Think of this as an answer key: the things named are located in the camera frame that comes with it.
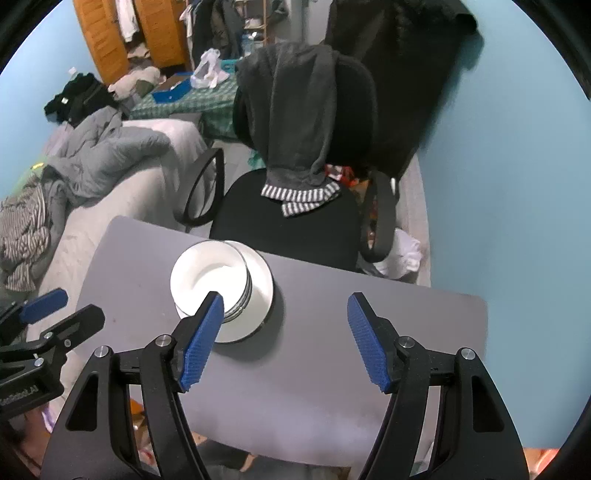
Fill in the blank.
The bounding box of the white plastic bag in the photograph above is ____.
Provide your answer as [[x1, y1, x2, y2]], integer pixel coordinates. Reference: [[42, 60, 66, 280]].
[[189, 48, 229, 89]]

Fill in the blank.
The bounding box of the dark grey hoodie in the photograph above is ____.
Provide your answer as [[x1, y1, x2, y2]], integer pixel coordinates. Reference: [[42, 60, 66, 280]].
[[236, 42, 337, 190]]

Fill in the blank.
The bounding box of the striped grey white garment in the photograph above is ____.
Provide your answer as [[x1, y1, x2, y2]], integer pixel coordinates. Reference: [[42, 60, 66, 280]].
[[262, 181, 341, 218]]

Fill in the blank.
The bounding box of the large white plate back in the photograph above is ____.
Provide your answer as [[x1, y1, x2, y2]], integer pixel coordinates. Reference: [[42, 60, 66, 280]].
[[215, 240, 274, 344]]

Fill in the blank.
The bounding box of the white cloth on floor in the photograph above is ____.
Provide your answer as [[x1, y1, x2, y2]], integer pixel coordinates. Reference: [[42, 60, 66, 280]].
[[374, 228, 423, 280]]

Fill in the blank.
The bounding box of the orange wooden wardrobe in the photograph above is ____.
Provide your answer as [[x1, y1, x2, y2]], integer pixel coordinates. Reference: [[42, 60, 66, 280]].
[[73, 0, 189, 84]]

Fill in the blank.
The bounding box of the green checkered blanket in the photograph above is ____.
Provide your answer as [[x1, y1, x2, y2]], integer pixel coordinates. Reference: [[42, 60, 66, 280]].
[[129, 74, 238, 142]]

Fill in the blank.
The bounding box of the black office chair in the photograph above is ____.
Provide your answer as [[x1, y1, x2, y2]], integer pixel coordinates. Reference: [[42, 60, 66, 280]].
[[172, 42, 398, 271]]

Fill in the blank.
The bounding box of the white ribbed bowl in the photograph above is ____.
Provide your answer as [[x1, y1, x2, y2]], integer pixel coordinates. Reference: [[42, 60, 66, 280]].
[[169, 240, 252, 323]]

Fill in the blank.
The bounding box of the blue box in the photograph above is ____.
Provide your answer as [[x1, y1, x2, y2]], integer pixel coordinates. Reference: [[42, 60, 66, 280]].
[[151, 72, 191, 104]]

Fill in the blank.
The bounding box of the bed with white sheet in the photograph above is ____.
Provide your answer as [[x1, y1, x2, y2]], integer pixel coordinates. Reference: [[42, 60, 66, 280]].
[[27, 117, 219, 398]]

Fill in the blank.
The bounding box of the black clothes pile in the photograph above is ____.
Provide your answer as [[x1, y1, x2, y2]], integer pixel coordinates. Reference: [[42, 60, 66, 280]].
[[44, 73, 117, 127]]

